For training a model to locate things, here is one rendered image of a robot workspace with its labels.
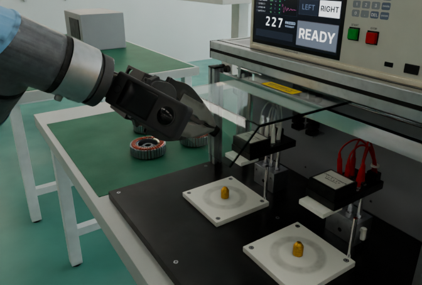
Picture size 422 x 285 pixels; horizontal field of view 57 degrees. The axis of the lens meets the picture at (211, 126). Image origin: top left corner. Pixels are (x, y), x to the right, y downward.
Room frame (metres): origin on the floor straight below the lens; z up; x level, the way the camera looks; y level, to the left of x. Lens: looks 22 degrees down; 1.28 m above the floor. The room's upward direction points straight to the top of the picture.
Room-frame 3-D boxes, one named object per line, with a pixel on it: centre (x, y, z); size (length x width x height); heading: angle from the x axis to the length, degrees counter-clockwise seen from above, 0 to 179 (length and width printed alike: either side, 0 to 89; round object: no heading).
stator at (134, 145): (1.11, 0.20, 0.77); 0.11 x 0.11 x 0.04
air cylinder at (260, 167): (0.88, -0.15, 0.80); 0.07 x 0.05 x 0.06; 33
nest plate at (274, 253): (0.60, -0.17, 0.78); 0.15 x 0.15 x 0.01; 33
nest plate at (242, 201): (0.80, -0.03, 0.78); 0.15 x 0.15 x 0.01; 33
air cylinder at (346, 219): (0.67, -0.29, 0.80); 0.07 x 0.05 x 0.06; 33
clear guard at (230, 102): (0.71, -0.10, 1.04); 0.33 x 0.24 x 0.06; 123
